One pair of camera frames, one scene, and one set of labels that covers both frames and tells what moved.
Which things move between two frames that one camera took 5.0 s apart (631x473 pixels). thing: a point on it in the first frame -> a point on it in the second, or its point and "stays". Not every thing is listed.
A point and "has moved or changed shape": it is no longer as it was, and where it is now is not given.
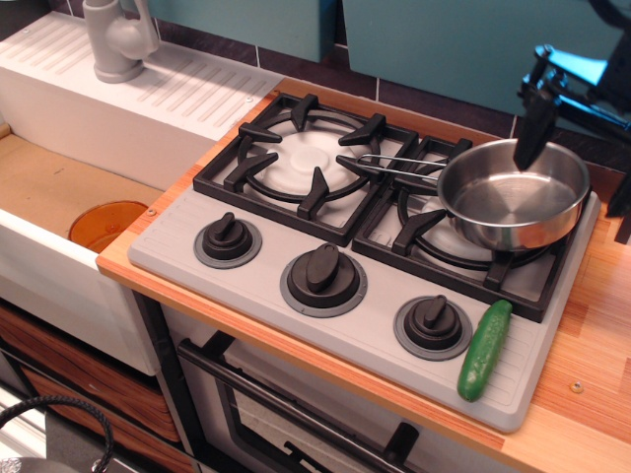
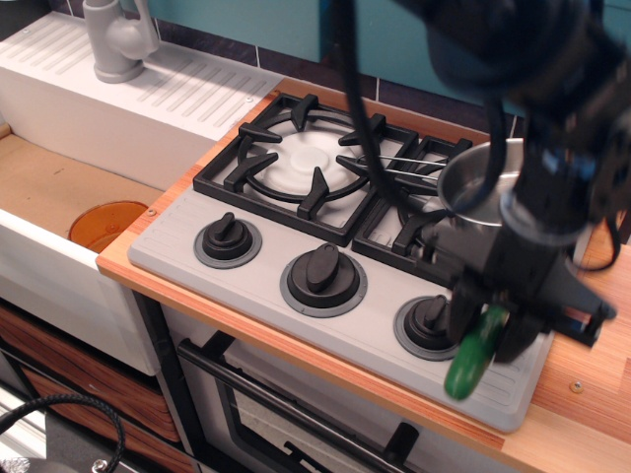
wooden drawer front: x=129 y=393 stays
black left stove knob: x=228 y=243 stays
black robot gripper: x=589 y=91 -> x=525 y=282
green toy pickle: x=483 y=349 has moved or changed shape
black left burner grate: x=318 y=168 stays
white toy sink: x=72 y=138 stays
